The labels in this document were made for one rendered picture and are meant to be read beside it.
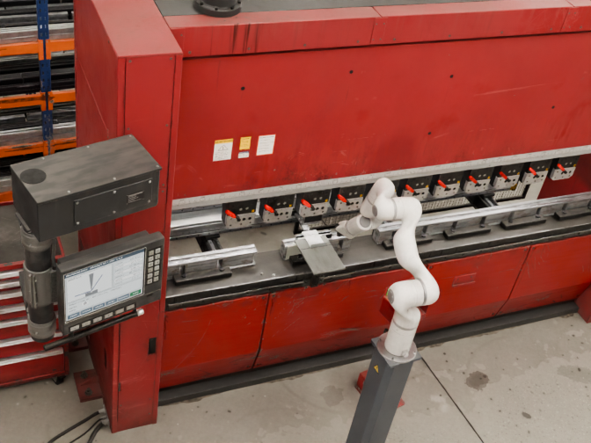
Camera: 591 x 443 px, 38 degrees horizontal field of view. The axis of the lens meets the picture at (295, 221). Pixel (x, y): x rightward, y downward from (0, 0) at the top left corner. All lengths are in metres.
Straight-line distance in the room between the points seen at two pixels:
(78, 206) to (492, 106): 2.27
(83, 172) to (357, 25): 1.36
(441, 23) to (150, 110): 1.42
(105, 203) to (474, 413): 2.86
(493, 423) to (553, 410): 0.43
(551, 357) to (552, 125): 1.67
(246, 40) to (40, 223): 1.14
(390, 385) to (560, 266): 1.91
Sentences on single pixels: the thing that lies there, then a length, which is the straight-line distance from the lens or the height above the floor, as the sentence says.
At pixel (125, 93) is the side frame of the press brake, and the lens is 3.34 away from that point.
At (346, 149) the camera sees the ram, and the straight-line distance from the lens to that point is 4.19.
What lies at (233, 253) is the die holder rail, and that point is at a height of 0.97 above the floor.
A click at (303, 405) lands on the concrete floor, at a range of 5.03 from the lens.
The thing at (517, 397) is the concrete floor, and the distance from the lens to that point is 5.48.
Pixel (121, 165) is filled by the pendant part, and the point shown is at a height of 1.95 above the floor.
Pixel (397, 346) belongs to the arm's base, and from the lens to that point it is 3.97.
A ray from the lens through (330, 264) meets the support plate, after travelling 4.39.
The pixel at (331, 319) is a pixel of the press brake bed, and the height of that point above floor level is 0.46.
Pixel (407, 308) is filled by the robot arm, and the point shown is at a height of 1.33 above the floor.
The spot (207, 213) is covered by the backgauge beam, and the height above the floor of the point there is 0.98.
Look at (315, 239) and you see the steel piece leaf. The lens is 4.51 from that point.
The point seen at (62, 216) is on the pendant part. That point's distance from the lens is 3.20.
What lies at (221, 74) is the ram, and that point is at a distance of 3.67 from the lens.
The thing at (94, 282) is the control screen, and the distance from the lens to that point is 3.46.
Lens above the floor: 3.90
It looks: 39 degrees down
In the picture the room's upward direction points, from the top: 11 degrees clockwise
